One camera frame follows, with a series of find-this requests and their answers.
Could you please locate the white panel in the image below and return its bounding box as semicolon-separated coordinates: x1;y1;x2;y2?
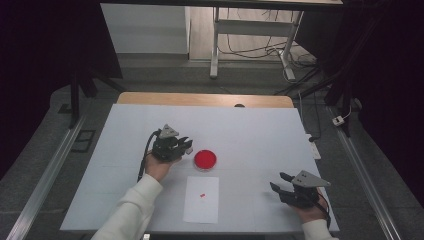
100;3;191;55

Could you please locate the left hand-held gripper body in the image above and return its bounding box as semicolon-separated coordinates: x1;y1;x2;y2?
151;123;185;164

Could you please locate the dark curtain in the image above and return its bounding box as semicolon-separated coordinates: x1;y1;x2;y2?
0;0;124;181
296;0;424;208

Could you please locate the person's left hand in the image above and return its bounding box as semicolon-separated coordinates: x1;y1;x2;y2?
144;149;183;183

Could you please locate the person's right hand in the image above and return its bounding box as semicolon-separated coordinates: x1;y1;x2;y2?
292;196;329;224

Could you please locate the white paper sheet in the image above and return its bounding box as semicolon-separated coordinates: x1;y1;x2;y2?
182;175;221;225

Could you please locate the left hand-held gripper cable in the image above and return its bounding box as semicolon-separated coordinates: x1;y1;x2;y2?
137;129;162;183

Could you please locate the right hand-held gripper cable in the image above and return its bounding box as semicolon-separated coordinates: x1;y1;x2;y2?
316;188;332;229

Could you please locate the aluminium rail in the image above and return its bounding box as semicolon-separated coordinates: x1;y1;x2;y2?
6;114;88;240
328;106;403;240

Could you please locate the red petri dish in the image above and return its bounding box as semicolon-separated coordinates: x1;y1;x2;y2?
193;149;218;172

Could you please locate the large white board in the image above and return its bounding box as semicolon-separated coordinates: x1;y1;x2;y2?
59;103;340;234

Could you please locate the hand-held gripper cable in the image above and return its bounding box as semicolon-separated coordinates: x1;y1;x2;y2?
316;188;332;229
137;129;162;183

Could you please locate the tangle of black cables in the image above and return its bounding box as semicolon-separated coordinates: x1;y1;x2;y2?
218;8;318;69

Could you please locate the white desk frame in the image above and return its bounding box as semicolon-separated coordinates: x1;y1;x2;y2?
209;6;305;82

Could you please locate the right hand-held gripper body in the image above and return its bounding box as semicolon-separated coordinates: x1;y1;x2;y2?
279;169;332;210

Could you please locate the wooden table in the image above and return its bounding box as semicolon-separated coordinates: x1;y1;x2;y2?
116;91;295;109

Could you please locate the black tripod stand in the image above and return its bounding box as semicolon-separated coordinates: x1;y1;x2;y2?
68;68;126;130

